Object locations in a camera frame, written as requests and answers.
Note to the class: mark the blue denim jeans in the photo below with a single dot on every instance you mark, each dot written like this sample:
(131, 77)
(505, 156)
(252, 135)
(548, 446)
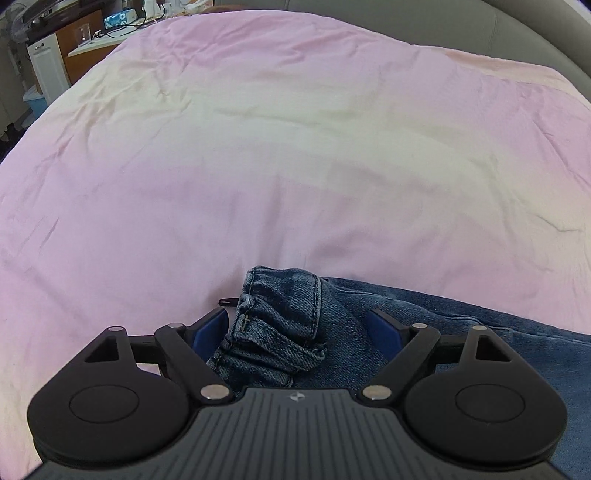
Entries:
(296, 330)

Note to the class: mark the white cabinet door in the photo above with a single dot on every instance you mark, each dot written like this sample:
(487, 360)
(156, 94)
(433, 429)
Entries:
(49, 68)

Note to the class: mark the pink floral bed duvet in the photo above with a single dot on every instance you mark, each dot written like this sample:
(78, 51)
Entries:
(204, 146)

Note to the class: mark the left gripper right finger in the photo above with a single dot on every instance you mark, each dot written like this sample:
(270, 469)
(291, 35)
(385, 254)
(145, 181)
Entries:
(423, 363)

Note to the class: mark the wooden bedside table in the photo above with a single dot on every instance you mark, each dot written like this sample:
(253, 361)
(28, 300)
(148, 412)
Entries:
(78, 60)

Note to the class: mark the standing electric fan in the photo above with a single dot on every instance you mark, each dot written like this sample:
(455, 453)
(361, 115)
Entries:
(15, 31)

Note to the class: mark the light blue plastic bin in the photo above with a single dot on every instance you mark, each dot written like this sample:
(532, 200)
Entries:
(35, 100)

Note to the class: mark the grey upholstered headboard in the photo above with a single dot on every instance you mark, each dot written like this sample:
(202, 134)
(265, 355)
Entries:
(554, 34)

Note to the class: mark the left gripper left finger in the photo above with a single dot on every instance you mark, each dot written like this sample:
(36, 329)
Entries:
(169, 364)

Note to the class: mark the clear drinking glass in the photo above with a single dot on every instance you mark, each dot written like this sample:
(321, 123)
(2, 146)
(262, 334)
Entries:
(83, 34)

